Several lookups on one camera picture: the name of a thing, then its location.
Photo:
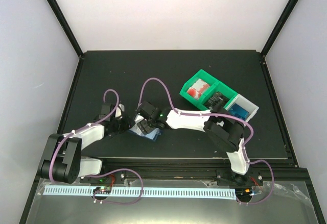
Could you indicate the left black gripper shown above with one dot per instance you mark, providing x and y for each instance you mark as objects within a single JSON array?
[{"x": 127, "y": 124}]

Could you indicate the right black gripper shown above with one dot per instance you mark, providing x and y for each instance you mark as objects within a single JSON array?
[{"x": 145, "y": 128}]

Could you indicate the blue card holder wallet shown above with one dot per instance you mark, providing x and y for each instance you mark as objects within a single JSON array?
[{"x": 135, "y": 130}]

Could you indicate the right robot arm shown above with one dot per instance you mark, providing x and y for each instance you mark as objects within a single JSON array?
[{"x": 225, "y": 131}]

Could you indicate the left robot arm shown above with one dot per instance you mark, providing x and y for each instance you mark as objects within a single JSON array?
[{"x": 62, "y": 159}]

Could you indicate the red white card stack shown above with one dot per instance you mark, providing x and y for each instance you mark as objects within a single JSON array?
[{"x": 198, "y": 89}]

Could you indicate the green bin with red cards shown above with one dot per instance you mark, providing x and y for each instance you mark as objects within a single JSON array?
[{"x": 201, "y": 74}]

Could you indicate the black VIP card stack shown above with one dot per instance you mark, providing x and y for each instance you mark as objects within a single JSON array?
[{"x": 216, "y": 99}]

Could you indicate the green bin with black cards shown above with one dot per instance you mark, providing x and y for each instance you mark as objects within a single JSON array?
[{"x": 218, "y": 87}]

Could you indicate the blue card stack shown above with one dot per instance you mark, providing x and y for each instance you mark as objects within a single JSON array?
[{"x": 239, "y": 112}]

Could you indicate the white bin with blue cards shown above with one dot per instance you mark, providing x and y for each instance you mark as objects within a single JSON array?
[{"x": 244, "y": 103}]

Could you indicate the small electronics board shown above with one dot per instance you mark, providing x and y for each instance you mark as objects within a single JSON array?
[{"x": 102, "y": 190}]

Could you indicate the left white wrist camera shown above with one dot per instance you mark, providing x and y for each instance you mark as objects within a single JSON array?
[{"x": 119, "y": 111}]

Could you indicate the black aluminium frame rail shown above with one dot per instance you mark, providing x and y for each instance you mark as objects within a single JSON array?
[{"x": 216, "y": 170}]

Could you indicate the light blue slotted cable duct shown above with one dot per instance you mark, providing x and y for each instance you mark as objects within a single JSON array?
[{"x": 154, "y": 192}]

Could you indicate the left black frame post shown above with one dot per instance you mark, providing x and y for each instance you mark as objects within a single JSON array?
[{"x": 65, "y": 26}]

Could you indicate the black frame post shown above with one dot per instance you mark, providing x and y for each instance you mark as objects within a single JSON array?
[
  {"x": 288, "y": 9},
  {"x": 65, "y": 26}
]

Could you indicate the right black frame post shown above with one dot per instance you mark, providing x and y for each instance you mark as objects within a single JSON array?
[{"x": 288, "y": 9}]

